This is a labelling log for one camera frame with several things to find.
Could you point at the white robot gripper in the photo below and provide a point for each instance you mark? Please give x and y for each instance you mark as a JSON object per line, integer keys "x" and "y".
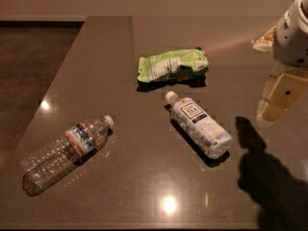
{"x": 291, "y": 45}

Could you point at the green rice chip bag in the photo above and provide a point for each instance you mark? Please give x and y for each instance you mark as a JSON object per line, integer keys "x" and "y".
{"x": 179, "y": 65}

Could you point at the white labelled tea bottle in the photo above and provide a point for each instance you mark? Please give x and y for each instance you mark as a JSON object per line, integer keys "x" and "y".
{"x": 205, "y": 132}

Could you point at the clear empty water bottle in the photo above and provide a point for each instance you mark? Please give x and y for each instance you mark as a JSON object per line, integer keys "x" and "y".
{"x": 54, "y": 161}

